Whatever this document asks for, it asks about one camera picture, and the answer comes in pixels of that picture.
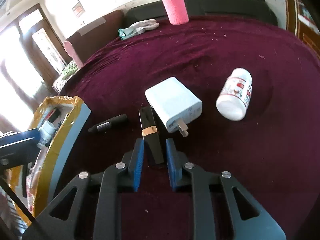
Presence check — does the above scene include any white bottle green label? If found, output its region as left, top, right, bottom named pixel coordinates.
left=37, top=120, right=56, bottom=149

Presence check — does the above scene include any small black clip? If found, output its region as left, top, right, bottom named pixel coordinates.
left=139, top=106, right=164, bottom=165

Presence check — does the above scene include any white bottle red label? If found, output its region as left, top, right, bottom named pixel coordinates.
left=216, top=68, right=253, bottom=121

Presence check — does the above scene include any white tray with yellow tape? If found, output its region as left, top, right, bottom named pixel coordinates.
left=8, top=96, right=91, bottom=217

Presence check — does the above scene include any black silver pen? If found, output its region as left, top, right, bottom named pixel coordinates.
left=88, top=114, right=127, bottom=133

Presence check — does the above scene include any white power adapter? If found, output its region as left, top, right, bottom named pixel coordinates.
left=145, top=77, right=202, bottom=137

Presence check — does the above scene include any maroon bed blanket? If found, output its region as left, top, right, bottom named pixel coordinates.
left=56, top=16, right=319, bottom=239

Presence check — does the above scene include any brown armchair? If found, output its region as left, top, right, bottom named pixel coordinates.
left=63, top=10, right=124, bottom=68

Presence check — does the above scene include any white green glove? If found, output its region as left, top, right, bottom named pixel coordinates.
left=118, top=19, right=159, bottom=40

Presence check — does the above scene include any pink water bottle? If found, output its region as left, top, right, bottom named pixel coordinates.
left=162, top=0, right=189, bottom=25

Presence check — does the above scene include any black headboard cushion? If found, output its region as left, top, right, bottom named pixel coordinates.
left=124, top=0, right=278, bottom=26

